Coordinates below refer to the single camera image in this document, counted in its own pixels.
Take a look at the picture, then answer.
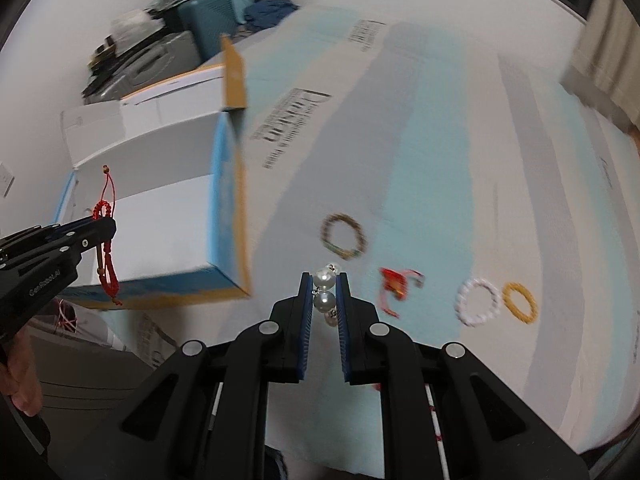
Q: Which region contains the beige curtain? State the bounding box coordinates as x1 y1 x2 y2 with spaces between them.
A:
561 0 639 131

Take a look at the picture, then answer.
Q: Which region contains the pearl bead bracelet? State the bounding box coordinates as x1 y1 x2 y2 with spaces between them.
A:
311 261 343 328

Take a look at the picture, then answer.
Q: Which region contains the striped bed sheet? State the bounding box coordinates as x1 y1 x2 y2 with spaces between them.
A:
98 4 640 474

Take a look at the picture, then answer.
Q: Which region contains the white pink bead bracelet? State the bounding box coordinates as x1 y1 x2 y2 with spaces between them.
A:
453 276 504 328

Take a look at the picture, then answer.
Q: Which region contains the left hand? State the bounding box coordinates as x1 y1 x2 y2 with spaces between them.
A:
1 326 43 417

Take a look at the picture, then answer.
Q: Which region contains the teal suitcase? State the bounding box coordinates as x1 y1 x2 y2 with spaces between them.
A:
177 0 254 62

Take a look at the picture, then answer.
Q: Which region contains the amber yellow bead bracelet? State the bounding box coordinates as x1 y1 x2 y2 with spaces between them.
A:
501 282 540 325

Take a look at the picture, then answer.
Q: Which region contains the red cord bracelet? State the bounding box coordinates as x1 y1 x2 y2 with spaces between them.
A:
92 162 124 307

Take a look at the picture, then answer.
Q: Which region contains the grey suitcase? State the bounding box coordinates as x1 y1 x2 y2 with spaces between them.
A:
82 32 201 104

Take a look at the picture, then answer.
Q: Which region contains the white blue cardboard box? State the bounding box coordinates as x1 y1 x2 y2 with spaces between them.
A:
54 39 250 310

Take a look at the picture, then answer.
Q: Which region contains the dark blue clothes pile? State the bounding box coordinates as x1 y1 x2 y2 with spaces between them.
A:
244 0 299 32

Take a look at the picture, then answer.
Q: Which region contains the red knot charm bracelet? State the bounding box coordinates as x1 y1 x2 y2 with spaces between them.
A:
376 266 426 319

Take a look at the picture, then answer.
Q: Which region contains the brown wooden bead bracelet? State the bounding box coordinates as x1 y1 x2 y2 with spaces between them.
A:
320 212 369 261

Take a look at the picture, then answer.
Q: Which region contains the wall socket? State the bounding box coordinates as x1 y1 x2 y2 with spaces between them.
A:
0 162 14 198

